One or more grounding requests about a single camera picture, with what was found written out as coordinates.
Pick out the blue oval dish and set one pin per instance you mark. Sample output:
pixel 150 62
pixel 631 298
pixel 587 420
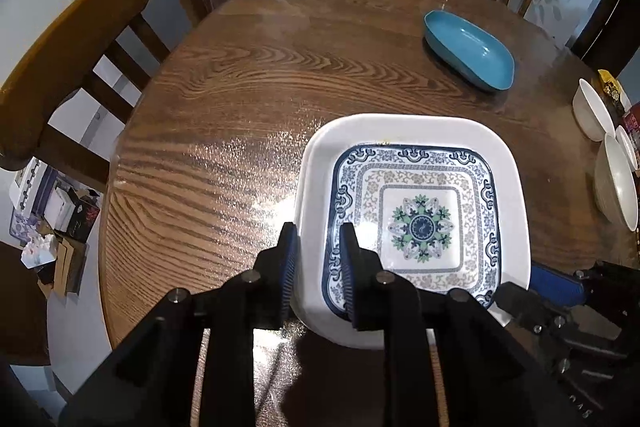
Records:
pixel 465 47

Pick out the black box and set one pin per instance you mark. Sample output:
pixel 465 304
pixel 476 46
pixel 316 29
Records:
pixel 77 214

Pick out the blue patterned square plate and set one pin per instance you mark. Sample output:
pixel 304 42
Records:
pixel 425 227

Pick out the red and white packet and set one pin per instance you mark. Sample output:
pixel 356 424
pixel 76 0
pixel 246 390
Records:
pixel 632 119

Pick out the dark wooden door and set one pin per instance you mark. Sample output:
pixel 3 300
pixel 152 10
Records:
pixel 610 17

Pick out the white square plate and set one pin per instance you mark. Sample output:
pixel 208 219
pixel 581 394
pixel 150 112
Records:
pixel 320 147

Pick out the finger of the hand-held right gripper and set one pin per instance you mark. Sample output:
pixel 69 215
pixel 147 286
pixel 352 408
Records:
pixel 530 307
pixel 552 283

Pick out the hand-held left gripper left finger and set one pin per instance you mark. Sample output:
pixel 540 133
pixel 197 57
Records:
pixel 289 267

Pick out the dark wooden furniture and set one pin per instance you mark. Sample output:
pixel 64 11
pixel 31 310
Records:
pixel 20 307

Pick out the white box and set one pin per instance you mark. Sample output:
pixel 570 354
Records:
pixel 30 182

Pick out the white ceramic bowl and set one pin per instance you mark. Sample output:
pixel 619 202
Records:
pixel 627 147
pixel 617 182
pixel 590 107

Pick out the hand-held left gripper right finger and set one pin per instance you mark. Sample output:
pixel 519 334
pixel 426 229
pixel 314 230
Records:
pixel 350 277

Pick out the yellow snack packet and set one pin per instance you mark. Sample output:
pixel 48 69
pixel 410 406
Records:
pixel 612 89

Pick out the brown cardboard box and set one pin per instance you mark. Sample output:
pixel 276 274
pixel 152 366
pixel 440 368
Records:
pixel 65 264

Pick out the crumpled white paper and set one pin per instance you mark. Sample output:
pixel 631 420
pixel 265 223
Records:
pixel 39 252

